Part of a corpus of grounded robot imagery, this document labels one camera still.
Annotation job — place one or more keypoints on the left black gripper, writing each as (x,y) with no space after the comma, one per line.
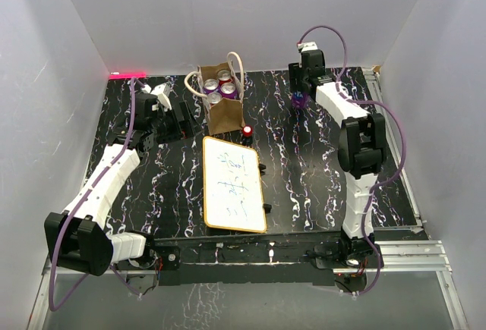
(178,131)

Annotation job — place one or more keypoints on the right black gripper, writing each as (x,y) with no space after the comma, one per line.
(295,71)

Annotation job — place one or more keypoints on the purple fanta can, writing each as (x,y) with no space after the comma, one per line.
(299,99)

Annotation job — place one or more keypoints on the brown canvas bag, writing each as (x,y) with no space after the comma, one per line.
(226,115)

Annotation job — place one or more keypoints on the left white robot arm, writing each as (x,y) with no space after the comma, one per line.
(75,237)

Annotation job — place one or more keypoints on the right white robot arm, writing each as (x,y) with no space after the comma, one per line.
(362,146)

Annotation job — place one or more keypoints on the purple can back left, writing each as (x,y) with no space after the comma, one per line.
(211,86)

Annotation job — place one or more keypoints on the purple can middle right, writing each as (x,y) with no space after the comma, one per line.
(228,90)

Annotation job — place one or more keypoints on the red can back right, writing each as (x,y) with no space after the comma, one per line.
(224,76)

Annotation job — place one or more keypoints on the pink tape strip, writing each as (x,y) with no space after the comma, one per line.
(126,75)

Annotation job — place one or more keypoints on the black board clip upper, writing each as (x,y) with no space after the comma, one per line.
(262,167)

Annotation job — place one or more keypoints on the black board clip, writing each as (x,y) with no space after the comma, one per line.
(262,167)
(267,208)

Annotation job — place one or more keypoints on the white dry-erase board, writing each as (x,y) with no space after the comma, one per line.
(233,194)

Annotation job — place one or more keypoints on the black board clip lower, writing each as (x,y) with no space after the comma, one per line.
(267,208)

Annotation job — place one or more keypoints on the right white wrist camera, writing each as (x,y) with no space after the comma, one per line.
(306,46)

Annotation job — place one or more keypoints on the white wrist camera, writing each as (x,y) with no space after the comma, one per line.
(162,93)
(306,46)

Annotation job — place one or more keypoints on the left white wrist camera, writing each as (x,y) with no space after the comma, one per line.
(162,93)

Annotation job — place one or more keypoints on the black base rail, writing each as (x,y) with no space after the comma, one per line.
(322,258)

